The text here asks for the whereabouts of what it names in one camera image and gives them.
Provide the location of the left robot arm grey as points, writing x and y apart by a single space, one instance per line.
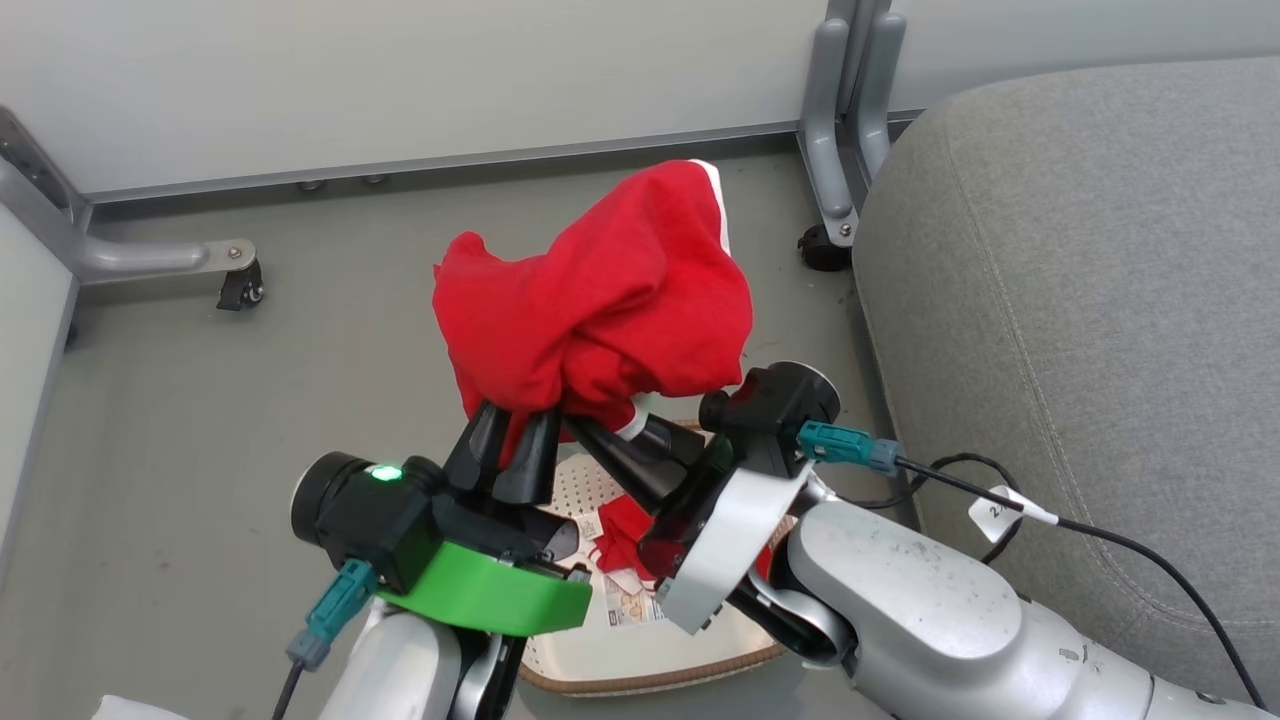
400 670

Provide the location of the black caster wheel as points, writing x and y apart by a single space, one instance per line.
823 250
241 287

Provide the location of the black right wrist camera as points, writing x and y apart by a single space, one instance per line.
775 405

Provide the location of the cream perforated laundry basket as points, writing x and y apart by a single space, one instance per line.
610 665

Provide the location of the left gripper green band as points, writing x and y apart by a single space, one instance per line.
480 590

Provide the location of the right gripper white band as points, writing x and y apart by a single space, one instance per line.
715 555

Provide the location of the grey partition post with foot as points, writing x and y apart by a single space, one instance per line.
130 258

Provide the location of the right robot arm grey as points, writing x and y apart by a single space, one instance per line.
930 610

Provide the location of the grey double partition post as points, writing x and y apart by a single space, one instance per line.
822 120

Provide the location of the plain red garment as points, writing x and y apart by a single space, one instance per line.
600 300

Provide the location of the grey partition base rail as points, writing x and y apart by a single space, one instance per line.
450 165

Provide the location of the grey fabric sofa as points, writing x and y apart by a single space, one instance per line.
1100 300

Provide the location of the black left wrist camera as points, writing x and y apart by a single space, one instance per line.
360 510

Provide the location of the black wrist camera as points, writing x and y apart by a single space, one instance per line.
775 405
360 510

